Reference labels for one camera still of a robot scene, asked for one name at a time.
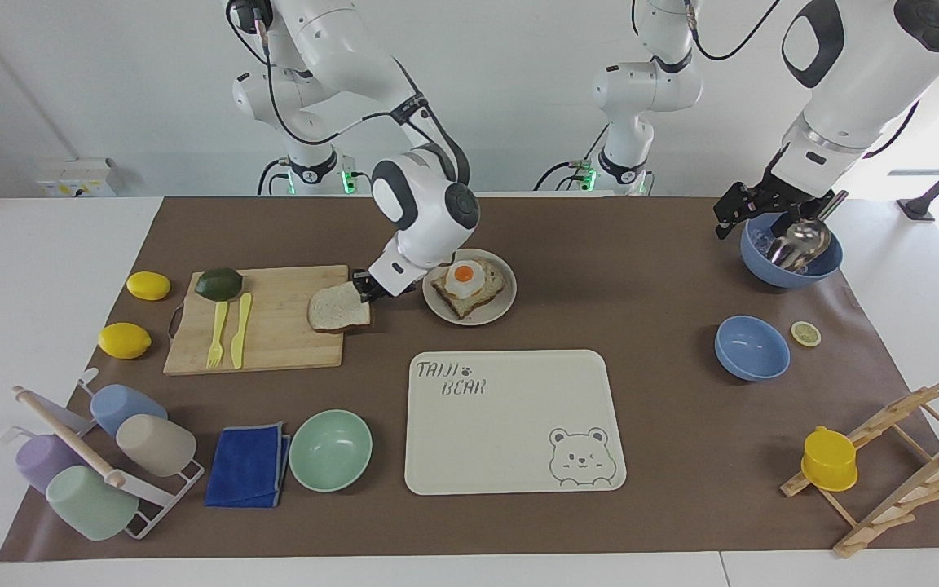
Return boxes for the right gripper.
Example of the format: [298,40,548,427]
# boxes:
[353,271,417,305]

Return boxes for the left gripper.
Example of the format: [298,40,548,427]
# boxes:
[713,167,837,240]

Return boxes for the plain white bread slice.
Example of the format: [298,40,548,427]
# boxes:
[307,281,373,334]

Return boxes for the metal spoon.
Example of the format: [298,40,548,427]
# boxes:
[766,191,850,275]

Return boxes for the grey round plate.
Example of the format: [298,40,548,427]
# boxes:
[422,248,518,327]

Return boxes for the large blue bowl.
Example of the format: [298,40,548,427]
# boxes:
[739,210,844,289]

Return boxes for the fried egg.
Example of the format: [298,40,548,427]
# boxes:
[443,258,488,301]

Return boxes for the toasted bread slice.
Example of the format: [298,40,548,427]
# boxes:
[430,258,507,320]

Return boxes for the wooden cutting board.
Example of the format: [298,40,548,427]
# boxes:
[163,264,350,377]

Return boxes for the small blue bowl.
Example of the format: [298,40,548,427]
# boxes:
[713,315,791,382]

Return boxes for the yellow plastic knife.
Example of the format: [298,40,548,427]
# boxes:
[230,292,253,370]

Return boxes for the green avocado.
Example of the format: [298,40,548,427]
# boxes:
[194,267,245,302]

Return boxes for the green bowl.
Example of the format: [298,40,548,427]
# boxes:
[288,408,374,494]

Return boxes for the yellow-green plastic fork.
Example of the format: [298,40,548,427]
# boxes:
[205,300,230,370]

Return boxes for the cream tray with bear print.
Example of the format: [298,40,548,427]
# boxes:
[403,349,628,497]

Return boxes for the blue folded cloth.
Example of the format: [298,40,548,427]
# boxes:
[205,421,293,510]

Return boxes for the yellow lemon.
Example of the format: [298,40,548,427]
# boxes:
[97,322,153,360]
[126,270,172,302]

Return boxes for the yellow cup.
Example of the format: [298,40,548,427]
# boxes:
[800,425,859,493]

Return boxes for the beige cup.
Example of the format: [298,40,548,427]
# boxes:
[115,413,198,479]

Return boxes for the blue cup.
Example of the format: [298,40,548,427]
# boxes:
[90,383,169,438]

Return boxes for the wooden drying rack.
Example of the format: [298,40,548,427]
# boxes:
[779,372,939,560]

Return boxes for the green cup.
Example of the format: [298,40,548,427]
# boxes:
[45,464,140,542]

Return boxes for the purple cup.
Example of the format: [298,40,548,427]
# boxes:
[15,433,88,495]

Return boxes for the white wall socket box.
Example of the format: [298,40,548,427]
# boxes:
[35,157,117,199]

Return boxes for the white wire cup rack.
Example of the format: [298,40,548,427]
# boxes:
[0,368,205,541]

